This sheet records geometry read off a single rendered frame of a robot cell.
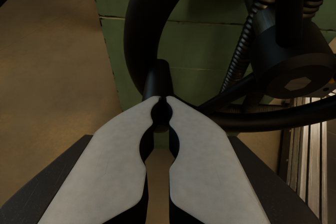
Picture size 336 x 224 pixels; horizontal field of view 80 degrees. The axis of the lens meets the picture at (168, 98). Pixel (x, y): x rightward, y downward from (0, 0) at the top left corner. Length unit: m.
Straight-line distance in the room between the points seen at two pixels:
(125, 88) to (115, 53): 0.13
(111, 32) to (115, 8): 0.05
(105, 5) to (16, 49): 1.20
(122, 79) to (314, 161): 0.75
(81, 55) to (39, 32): 0.35
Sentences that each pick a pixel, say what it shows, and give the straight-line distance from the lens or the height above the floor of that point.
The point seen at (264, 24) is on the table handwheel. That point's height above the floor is 0.82.
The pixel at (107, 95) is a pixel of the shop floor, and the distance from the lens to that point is 1.14.
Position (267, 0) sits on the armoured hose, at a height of 0.83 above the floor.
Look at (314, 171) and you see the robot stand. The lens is 0.93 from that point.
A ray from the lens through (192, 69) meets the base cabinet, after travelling 0.46.
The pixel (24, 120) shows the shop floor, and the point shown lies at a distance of 1.21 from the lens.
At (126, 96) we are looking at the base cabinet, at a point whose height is 0.46.
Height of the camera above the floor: 0.94
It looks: 58 degrees down
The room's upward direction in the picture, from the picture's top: 8 degrees clockwise
